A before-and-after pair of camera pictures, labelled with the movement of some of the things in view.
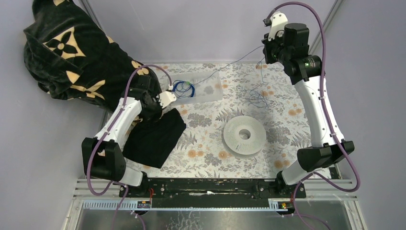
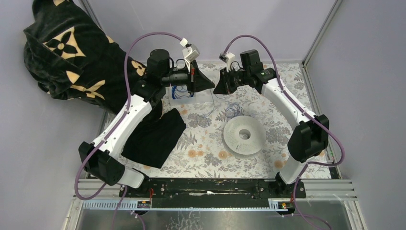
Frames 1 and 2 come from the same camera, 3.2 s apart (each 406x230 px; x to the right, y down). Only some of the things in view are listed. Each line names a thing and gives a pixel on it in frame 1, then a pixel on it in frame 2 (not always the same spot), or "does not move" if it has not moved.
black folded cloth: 151,142 does not move
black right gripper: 269,60 -> 221,87
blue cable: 252,96 -> 232,110
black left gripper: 147,114 -> 195,80
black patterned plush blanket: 71,58 does not move
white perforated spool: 244,148 does not move
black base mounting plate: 213,192 does not move
